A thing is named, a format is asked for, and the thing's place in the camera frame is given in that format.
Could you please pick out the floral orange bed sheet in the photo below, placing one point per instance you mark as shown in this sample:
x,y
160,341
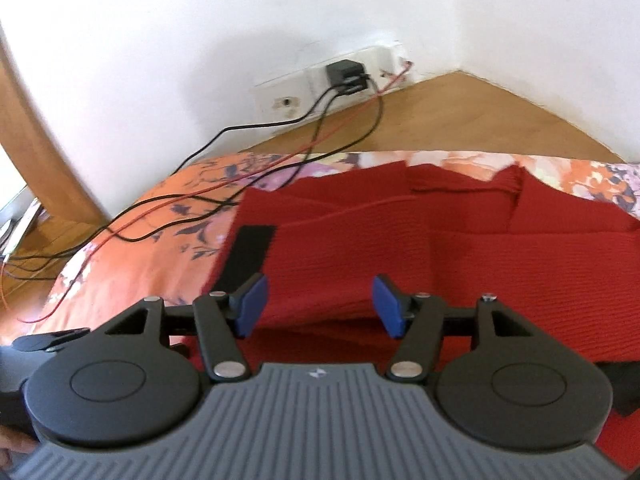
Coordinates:
x,y
169,244

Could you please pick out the red knitted sweater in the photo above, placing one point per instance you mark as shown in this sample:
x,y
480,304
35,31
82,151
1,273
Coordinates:
x,y
569,265

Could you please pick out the person's left hand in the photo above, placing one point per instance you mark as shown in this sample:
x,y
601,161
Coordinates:
x,y
13,441

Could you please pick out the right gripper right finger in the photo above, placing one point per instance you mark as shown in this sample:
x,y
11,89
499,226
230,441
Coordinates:
x,y
421,322

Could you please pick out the wooden door frame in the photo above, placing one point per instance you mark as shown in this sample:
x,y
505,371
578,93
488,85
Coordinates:
x,y
35,155

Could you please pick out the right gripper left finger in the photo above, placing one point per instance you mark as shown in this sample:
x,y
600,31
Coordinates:
x,y
218,320

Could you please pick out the black power adapter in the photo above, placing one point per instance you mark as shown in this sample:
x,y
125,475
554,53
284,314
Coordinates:
x,y
347,77

